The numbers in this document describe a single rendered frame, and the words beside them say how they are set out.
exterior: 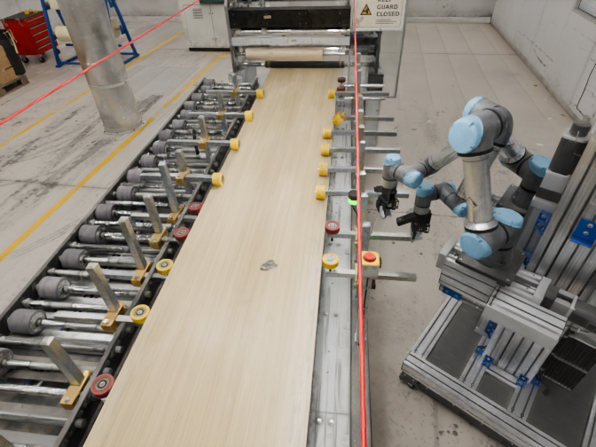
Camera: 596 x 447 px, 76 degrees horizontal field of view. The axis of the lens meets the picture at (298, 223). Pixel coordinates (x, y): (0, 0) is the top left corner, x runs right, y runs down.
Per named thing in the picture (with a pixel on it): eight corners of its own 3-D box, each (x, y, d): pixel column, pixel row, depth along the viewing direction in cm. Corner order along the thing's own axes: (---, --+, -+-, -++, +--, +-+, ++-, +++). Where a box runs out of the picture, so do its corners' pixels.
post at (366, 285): (364, 336, 173) (373, 267, 145) (364, 345, 170) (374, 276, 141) (354, 335, 174) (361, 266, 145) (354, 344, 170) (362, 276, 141)
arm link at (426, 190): (439, 187, 178) (423, 191, 177) (435, 206, 185) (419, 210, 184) (429, 178, 184) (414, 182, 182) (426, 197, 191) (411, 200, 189)
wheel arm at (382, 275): (414, 278, 188) (416, 271, 185) (415, 283, 185) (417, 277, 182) (325, 272, 192) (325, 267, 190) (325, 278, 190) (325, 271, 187)
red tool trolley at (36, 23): (63, 52, 807) (45, 10, 756) (43, 64, 749) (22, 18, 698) (41, 53, 811) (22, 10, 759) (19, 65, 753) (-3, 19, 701)
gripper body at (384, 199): (383, 213, 183) (386, 192, 175) (376, 203, 189) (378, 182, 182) (398, 210, 184) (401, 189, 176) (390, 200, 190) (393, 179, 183)
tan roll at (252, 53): (373, 58, 394) (374, 44, 387) (373, 61, 385) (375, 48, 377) (238, 58, 409) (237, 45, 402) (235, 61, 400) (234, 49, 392)
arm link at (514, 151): (523, 182, 190) (477, 123, 157) (502, 167, 201) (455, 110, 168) (543, 163, 187) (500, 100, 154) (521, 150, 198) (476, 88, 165)
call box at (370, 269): (376, 266, 146) (379, 251, 141) (377, 279, 141) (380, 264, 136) (357, 264, 147) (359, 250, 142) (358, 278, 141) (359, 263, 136)
